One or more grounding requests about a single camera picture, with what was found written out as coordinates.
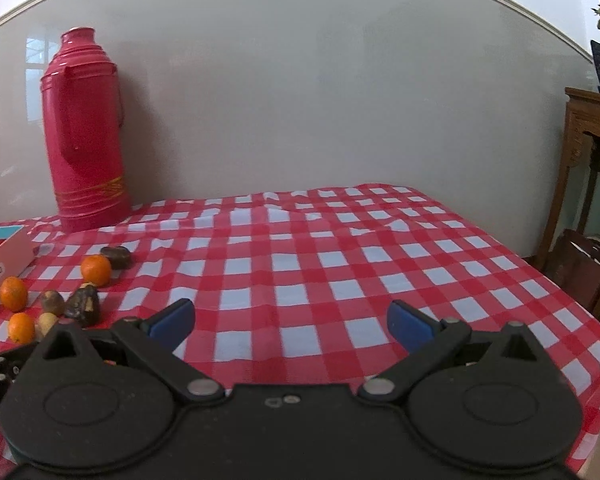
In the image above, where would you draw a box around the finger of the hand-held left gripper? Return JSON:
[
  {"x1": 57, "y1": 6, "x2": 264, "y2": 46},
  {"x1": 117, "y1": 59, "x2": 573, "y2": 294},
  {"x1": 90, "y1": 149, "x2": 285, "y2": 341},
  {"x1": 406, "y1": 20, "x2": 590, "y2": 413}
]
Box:
[{"x1": 0, "y1": 346, "x2": 35, "y2": 376}]

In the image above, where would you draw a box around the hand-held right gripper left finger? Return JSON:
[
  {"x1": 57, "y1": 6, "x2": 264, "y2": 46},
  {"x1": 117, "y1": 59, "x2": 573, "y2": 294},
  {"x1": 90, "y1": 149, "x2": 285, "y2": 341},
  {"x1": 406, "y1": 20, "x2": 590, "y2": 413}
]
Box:
[{"x1": 30, "y1": 298, "x2": 227, "y2": 406}]

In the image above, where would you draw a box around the dark pointed water caltrop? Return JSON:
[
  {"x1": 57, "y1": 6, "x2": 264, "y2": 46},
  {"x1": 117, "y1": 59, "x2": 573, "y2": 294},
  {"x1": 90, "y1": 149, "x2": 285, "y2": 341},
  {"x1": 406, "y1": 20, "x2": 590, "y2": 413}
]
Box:
[{"x1": 64, "y1": 283, "x2": 101, "y2": 326}]

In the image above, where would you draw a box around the small brown round fruit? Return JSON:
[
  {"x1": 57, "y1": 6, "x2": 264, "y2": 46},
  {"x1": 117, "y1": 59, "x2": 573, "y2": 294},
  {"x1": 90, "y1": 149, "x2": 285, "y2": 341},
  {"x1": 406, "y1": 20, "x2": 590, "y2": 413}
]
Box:
[{"x1": 40, "y1": 290, "x2": 66, "y2": 316}]

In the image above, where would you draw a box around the carved wooden side table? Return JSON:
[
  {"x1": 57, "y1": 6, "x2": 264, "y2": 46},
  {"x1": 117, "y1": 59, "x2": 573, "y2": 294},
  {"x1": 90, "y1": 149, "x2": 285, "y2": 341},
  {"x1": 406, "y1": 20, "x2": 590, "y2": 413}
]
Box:
[{"x1": 535, "y1": 86, "x2": 600, "y2": 318}]

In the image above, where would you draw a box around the dark brown chestnut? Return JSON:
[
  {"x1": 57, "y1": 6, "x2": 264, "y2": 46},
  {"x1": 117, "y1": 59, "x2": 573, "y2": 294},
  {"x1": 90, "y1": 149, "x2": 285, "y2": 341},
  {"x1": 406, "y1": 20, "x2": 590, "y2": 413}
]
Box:
[{"x1": 100, "y1": 245, "x2": 132, "y2": 270}]

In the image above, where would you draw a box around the red checked tablecloth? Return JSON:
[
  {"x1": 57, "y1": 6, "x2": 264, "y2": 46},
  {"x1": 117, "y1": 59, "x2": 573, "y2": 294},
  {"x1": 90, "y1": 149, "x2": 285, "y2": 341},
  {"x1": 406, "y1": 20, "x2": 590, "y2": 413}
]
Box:
[{"x1": 0, "y1": 183, "x2": 600, "y2": 476}]

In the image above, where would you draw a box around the dark brown wooden stool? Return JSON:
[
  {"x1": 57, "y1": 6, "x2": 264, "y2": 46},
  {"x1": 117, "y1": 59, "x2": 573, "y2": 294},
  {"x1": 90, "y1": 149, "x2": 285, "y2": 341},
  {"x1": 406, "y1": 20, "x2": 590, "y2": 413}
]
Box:
[{"x1": 545, "y1": 229, "x2": 600, "y2": 311}]

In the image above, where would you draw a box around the red thermos flask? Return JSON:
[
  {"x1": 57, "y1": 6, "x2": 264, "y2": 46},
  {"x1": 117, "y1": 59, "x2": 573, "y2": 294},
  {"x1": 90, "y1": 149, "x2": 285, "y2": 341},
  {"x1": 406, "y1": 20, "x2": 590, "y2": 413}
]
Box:
[{"x1": 40, "y1": 26, "x2": 132, "y2": 233}]

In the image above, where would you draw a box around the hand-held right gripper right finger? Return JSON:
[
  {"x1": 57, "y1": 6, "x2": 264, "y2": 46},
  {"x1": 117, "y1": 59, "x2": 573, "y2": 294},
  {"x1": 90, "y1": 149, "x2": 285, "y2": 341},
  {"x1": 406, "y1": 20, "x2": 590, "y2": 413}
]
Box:
[{"x1": 357, "y1": 300, "x2": 556, "y2": 406}]

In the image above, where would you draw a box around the orange and red cardboard box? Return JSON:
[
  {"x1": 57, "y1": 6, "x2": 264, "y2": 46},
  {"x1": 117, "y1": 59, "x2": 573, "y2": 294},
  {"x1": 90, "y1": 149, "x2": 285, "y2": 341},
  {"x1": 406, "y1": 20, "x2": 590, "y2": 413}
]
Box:
[{"x1": 0, "y1": 225, "x2": 36, "y2": 321}]

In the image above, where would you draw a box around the orange mandarin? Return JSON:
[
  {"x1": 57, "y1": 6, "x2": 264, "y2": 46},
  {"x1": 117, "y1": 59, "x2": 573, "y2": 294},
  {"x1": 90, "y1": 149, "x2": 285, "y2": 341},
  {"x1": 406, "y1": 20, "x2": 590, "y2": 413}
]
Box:
[
  {"x1": 0, "y1": 276, "x2": 29, "y2": 312},
  {"x1": 7, "y1": 312, "x2": 36, "y2": 345},
  {"x1": 80, "y1": 254, "x2": 113, "y2": 285}
]

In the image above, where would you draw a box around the small yellowish round fruit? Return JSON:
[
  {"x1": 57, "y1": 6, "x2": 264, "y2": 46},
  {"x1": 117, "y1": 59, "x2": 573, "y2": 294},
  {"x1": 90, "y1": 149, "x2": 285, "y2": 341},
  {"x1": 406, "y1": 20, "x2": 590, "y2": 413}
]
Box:
[{"x1": 35, "y1": 312, "x2": 59, "y2": 338}]

